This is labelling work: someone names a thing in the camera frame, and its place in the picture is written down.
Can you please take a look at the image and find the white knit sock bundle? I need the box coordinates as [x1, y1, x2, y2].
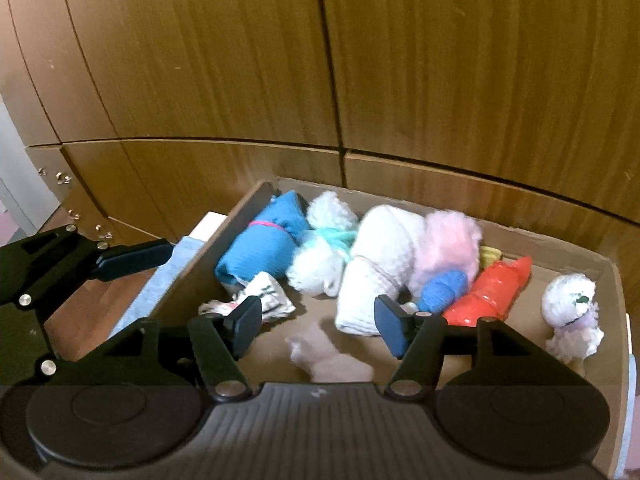
[335, 205, 424, 336]

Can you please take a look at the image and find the pale pink sock bundle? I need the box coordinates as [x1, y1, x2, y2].
[286, 323, 374, 384]

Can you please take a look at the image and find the pink fluffy owl toy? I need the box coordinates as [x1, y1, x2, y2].
[408, 210, 483, 314]

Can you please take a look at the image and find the blue sock bundle pink band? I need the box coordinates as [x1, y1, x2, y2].
[215, 191, 311, 286]

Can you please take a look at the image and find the white bundle with teal tie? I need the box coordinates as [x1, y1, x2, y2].
[286, 191, 359, 297]

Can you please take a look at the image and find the white patterned sock bundle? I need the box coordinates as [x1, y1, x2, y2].
[197, 271, 298, 323]

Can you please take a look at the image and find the red plastic bundle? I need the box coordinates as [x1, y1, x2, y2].
[442, 256, 533, 327]

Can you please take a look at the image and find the yellow small item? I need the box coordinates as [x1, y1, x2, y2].
[480, 245, 502, 270]

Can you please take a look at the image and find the cardboard box tray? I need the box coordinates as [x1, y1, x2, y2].
[106, 176, 634, 478]

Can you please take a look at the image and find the white fluffy toy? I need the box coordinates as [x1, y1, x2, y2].
[541, 273, 604, 364]

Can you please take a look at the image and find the wooden wardrobe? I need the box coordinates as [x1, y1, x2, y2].
[0, 0, 640, 261]

